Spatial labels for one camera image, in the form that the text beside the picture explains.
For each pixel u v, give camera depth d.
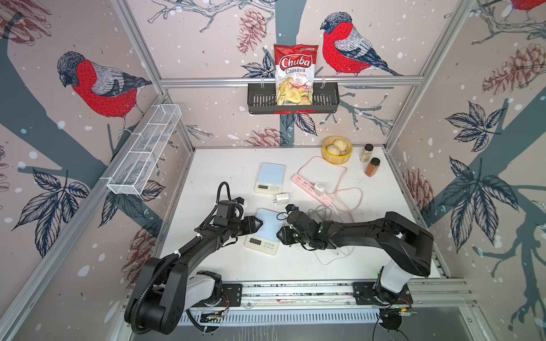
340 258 0.82
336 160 1.10
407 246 0.46
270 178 1.06
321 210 0.95
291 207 0.80
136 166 0.73
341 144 1.15
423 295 0.76
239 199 0.83
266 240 0.84
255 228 0.80
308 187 1.01
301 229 0.67
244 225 0.77
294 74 0.85
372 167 1.03
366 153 1.10
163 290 0.41
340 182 1.06
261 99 0.94
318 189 0.93
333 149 1.11
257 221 0.83
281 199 0.95
